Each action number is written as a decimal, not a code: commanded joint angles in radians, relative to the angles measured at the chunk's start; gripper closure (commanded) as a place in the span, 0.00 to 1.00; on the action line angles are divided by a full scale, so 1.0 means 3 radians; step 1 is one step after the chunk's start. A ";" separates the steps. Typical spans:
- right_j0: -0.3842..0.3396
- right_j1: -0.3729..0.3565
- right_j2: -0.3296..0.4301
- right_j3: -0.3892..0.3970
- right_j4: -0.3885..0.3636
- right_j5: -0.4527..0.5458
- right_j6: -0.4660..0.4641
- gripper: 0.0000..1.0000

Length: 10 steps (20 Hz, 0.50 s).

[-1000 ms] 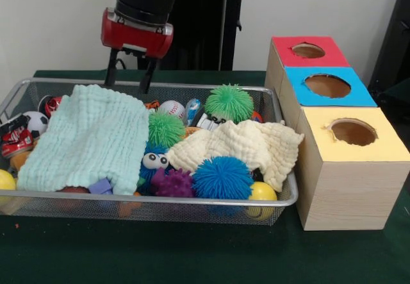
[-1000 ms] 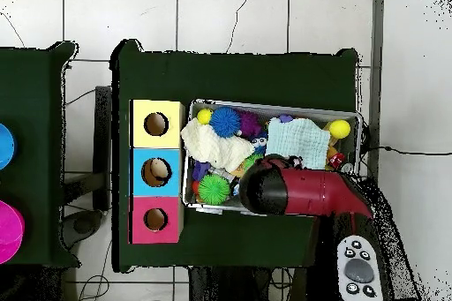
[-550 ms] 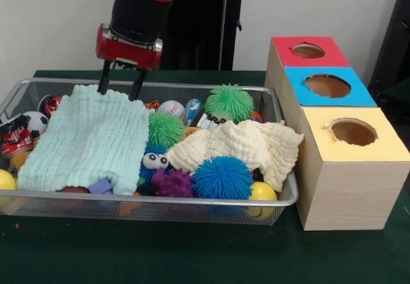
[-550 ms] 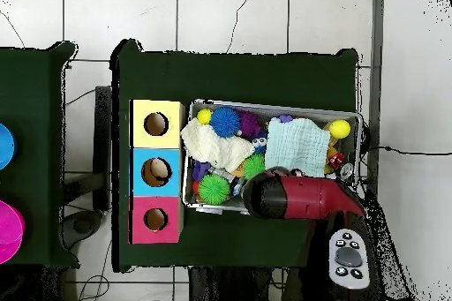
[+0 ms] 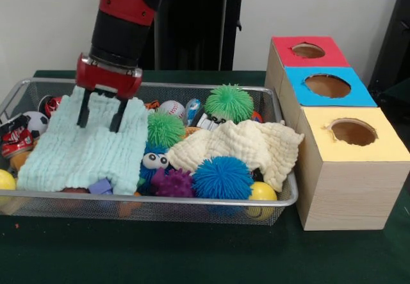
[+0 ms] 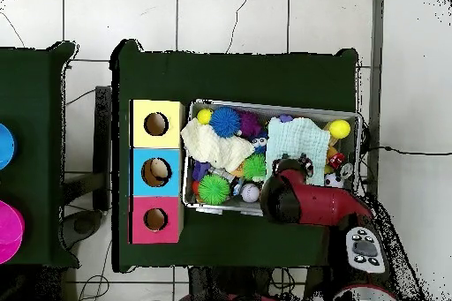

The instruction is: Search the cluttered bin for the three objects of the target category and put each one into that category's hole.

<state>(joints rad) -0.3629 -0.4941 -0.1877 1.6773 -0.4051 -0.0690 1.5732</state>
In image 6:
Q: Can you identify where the dark green tablecloth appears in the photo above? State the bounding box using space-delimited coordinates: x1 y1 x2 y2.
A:
110 39 359 273
0 41 80 268

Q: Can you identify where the mint green muslin cloth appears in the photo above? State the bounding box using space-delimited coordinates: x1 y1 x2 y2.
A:
265 117 332 187

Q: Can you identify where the black cable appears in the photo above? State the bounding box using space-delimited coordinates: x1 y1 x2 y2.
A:
366 144 452 156

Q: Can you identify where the magenta round disc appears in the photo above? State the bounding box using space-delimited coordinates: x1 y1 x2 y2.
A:
0 199 26 265

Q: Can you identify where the cream muslin cloth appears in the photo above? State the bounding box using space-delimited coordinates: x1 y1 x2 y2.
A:
180 117 255 174

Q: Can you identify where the white baseball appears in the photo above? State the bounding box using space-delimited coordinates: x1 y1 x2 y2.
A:
240 183 261 204

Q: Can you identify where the large green spiky ball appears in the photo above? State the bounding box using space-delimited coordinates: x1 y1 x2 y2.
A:
197 174 231 206

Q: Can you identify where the silver wire mesh bin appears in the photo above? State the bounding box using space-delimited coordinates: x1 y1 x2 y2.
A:
181 98 364 217

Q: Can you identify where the blue round disc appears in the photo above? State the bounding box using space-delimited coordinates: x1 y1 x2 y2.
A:
0 123 18 170

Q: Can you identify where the wooden box with three holes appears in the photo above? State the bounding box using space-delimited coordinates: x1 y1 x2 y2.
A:
128 98 186 245

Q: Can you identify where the yellow ball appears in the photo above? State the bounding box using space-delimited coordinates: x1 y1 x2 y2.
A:
328 119 352 139
196 108 214 125

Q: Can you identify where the purple spiky rubber ball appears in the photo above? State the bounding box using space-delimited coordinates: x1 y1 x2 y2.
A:
237 109 263 139

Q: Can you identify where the blue fuzzy toy with eyes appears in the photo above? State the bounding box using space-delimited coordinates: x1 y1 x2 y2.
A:
251 130 269 155

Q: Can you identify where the blue spiky rubber ball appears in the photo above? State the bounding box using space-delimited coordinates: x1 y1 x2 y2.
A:
208 106 242 139

